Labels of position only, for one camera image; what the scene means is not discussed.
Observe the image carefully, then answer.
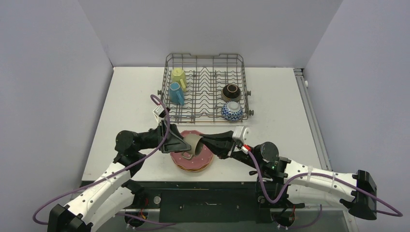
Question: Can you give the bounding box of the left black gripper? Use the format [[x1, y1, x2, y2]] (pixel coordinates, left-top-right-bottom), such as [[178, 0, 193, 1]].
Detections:
[[137, 120, 196, 154]]

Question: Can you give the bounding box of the small grey cup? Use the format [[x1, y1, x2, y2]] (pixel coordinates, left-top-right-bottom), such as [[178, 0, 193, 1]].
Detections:
[[181, 133, 203, 160]]

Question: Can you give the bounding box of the orange patterned small bowl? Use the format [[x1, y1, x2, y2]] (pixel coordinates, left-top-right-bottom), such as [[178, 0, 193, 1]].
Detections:
[[221, 101, 243, 122]]

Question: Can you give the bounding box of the blue handled white mug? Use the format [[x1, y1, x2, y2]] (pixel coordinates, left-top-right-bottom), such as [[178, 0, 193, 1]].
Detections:
[[169, 82, 185, 105]]

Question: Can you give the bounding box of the dark brown glazed bowl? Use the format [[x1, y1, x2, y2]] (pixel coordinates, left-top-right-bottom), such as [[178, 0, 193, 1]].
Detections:
[[221, 84, 241, 102]]

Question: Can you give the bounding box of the grey wire dish rack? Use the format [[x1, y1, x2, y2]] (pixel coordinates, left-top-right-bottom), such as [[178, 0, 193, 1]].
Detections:
[[158, 53, 254, 124]]

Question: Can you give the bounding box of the yellow green mug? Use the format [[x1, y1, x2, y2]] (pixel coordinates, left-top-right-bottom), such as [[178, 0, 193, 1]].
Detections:
[[171, 68, 188, 92]]

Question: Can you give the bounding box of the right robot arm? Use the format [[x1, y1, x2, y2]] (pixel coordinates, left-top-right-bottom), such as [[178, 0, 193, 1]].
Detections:
[[200, 131, 377, 220]]

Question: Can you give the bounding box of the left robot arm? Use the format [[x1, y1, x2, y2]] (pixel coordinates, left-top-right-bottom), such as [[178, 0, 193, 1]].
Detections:
[[47, 121, 192, 232]]

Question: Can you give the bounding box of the pink polka dot plate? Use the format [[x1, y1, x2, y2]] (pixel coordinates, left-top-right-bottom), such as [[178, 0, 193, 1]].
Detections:
[[171, 130, 214, 169]]

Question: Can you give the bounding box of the yellow plate under pink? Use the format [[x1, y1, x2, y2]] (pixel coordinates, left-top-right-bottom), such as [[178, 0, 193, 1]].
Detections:
[[175, 161, 213, 173]]

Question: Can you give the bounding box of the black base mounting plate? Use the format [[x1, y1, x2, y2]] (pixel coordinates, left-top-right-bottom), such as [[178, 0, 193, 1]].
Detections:
[[105, 181, 305, 224]]

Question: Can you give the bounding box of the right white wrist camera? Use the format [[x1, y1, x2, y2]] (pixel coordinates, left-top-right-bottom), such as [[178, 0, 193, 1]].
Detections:
[[232, 126, 249, 148]]

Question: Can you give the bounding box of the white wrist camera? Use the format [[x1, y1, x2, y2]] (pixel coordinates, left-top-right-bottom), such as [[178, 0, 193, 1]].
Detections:
[[232, 126, 249, 148], [152, 105, 167, 124]]

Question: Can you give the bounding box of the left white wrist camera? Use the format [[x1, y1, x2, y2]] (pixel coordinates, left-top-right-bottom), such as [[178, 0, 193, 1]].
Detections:
[[152, 105, 167, 124]]

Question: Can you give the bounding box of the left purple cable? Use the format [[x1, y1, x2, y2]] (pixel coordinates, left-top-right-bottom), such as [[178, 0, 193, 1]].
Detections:
[[32, 94, 171, 225]]

